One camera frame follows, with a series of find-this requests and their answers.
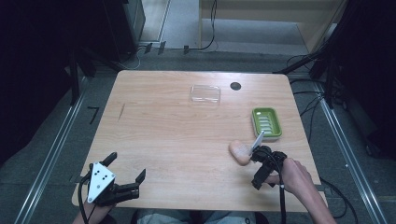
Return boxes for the light wooden cabinet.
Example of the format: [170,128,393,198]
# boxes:
[198,0,348,54]

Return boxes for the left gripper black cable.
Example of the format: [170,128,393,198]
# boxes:
[77,173,98,224]

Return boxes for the white floor cable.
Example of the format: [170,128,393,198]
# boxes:
[120,45,148,71]

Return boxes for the black metal stand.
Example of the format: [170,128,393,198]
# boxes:
[273,0,356,110]
[64,43,125,106]

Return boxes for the green soap dish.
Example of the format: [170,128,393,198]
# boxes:
[250,106,284,142]

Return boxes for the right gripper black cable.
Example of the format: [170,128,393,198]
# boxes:
[262,148,288,224]

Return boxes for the person's right hand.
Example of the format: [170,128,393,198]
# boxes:
[264,157,313,196]

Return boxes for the dark cabinet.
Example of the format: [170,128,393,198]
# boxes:
[101,0,147,63]

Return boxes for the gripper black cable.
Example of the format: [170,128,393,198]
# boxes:
[262,148,288,224]
[77,173,98,224]

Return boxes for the beige soap bar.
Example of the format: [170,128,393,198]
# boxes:
[228,139,254,166]

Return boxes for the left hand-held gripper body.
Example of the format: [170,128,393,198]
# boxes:
[86,161,140,207]

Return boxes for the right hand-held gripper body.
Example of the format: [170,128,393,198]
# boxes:
[249,130,288,179]

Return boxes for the black floor cable bundle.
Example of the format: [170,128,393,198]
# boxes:
[286,54,326,144]

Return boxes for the metal floor rail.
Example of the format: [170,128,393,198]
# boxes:
[314,83,389,224]
[13,76,90,224]

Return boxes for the clear plastic container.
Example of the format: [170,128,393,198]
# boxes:
[189,84,222,106]

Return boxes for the person's left hand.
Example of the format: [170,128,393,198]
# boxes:
[92,202,117,217]

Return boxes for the black hanging cable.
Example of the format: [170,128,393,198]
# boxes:
[190,0,219,52]

